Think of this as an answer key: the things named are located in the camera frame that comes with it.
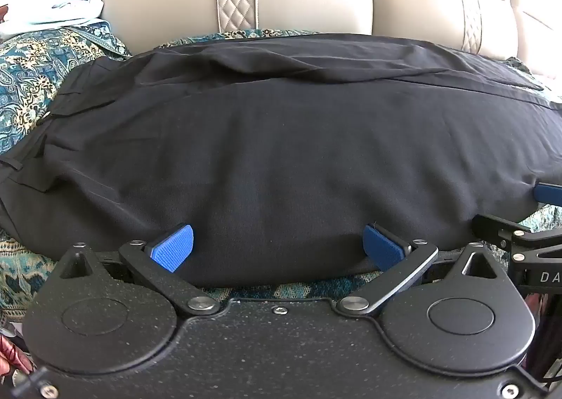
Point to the red patterned cloth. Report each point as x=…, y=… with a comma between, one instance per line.
x=15, y=353

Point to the light blue cloth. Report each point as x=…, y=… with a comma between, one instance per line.
x=66, y=8

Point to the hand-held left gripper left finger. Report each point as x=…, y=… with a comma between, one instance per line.
x=171, y=249

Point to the teal paisley blanket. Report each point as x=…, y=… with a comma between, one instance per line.
x=30, y=61

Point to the black pants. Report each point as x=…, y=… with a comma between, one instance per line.
x=281, y=153

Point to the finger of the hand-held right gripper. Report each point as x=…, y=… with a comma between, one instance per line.
x=498, y=227
x=548, y=193

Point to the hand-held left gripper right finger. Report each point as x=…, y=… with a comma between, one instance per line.
x=382, y=247

